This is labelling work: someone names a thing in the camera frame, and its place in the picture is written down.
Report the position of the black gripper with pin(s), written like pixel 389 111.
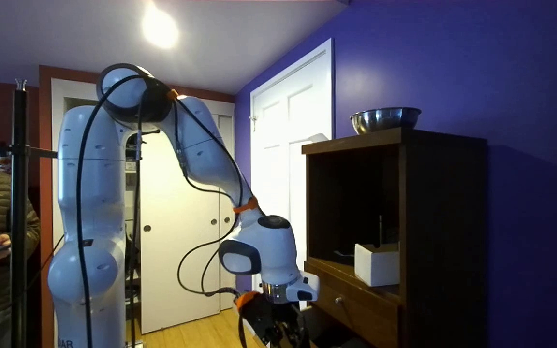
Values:
pixel 271 316

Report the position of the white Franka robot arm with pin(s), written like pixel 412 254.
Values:
pixel 97 194

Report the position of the dark wood drawer with knob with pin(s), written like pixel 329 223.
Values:
pixel 362 312

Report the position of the person's hand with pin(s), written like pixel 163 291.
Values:
pixel 0 240

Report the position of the white box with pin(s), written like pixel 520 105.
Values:
pixel 375 265

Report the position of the wide white closet door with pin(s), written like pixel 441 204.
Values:
pixel 168 271

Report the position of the narrow white closet door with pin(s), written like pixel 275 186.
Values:
pixel 224 213

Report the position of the white panel door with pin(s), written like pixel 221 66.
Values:
pixel 284 161

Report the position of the dark wood cabinet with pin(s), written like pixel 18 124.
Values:
pixel 445 244

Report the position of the metal bowl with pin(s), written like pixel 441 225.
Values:
pixel 385 118

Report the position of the black tripod pole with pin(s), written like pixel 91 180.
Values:
pixel 19 225

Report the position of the round ceiling light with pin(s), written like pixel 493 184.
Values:
pixel 159 28

